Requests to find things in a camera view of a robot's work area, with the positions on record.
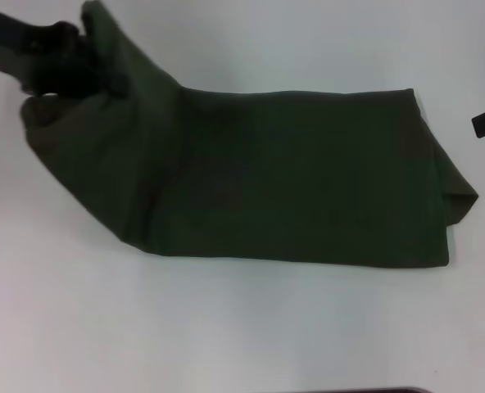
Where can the dark rounded panel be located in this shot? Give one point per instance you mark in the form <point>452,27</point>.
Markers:
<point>390,390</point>

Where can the dark green printed t-shirt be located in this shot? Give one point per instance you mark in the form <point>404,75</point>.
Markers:
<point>267,172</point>

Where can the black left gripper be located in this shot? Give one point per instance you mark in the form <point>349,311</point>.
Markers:
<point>50,57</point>

